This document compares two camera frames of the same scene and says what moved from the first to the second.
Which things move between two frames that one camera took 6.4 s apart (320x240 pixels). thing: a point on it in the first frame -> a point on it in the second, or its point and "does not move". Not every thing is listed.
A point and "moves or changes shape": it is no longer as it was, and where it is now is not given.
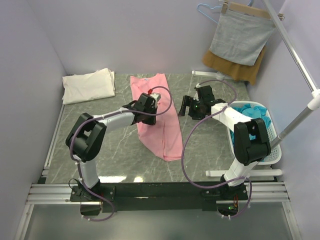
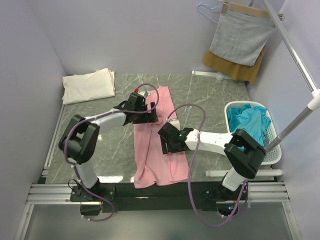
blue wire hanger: x=249 y=5 does not move
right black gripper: x=186 y=101 -> x=163 y=143
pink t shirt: x=163 y=138 moves or changes shape
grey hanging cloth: x=241 y=37 does not move
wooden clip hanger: x=247 y=10 does not move
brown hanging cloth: x=241 y=71 does not move
